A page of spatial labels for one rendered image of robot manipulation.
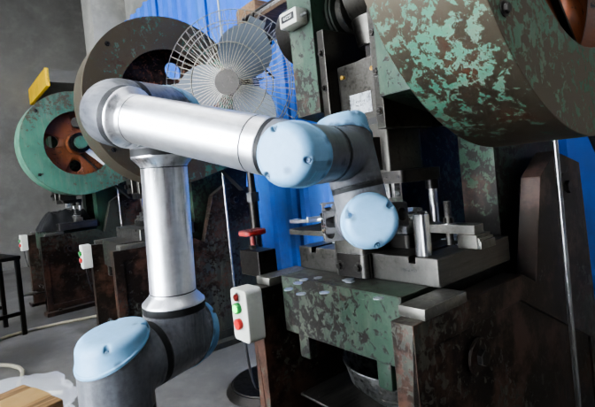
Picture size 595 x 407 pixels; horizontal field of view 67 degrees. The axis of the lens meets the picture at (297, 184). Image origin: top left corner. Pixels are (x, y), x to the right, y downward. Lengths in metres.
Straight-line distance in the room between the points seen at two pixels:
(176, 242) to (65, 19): 7.30
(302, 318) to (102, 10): 5.61
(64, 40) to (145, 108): 7.27
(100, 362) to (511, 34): 0.76
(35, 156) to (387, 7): 3.36
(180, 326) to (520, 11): 0.75
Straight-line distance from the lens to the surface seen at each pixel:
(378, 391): 1.18
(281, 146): 0.49
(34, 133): 3.87
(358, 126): 0.62
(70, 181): 3.89
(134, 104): 0.69
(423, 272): 0.99
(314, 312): 1.12
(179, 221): 0.84
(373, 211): 0.59
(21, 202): 7.41
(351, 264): 1.08
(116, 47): 2.29
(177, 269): 0.85
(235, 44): 1.87
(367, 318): 1.00
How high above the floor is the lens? 0.90
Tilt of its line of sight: 1 degrees down
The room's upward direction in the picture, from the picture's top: 6 degrees counter-clockwise
